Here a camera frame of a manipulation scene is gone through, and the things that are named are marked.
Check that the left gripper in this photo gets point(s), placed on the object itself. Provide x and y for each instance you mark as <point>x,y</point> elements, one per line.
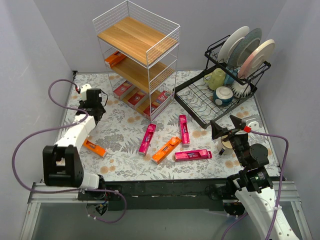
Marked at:
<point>97,113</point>

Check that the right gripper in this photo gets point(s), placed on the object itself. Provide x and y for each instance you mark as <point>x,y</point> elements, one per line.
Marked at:
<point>231,133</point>

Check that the red 3D toothpaste box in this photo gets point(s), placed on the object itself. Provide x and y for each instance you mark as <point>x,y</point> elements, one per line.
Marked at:
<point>123,90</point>
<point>161,97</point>

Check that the orange toothpaste box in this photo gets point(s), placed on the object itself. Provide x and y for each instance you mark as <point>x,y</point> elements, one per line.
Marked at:
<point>166,149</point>
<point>114,59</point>
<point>95,148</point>

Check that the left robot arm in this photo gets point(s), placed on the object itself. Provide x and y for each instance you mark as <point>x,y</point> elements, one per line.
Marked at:
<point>62,166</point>

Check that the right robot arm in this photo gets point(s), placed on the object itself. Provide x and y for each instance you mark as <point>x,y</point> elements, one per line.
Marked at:
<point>252,185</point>

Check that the cream mug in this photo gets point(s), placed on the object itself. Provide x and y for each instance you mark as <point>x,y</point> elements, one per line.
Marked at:
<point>224,147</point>

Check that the teal spotted bowl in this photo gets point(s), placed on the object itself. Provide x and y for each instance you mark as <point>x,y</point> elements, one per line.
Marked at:
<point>222,96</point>

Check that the white ribbed bowl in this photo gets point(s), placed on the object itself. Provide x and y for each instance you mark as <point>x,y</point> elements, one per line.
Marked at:
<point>240,91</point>

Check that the black dish rack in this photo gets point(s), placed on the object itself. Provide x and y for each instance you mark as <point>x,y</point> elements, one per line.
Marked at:
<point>196,97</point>

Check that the pink toothpaste box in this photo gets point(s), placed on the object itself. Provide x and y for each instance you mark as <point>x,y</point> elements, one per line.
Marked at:
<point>185,138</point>
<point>192,155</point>
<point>146,141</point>

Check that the light blue cup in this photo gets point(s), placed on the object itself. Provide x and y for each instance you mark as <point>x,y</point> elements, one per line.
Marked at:
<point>228,78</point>

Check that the yellow-green mug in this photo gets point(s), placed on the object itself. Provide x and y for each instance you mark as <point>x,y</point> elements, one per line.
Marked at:
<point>215,79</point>

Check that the grey speckled plate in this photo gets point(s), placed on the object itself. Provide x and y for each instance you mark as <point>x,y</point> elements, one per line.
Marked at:
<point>245,48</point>

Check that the pink and cream plate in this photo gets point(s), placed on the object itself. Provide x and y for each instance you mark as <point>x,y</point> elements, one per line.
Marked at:
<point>256,58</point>

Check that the white plate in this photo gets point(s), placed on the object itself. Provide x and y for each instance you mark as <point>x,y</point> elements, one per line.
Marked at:
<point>231,43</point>

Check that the white wire wooden shelf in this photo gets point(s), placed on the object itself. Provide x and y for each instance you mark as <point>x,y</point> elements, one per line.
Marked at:
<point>150,43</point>

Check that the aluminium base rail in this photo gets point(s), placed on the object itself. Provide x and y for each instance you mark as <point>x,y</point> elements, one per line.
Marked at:
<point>211,193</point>

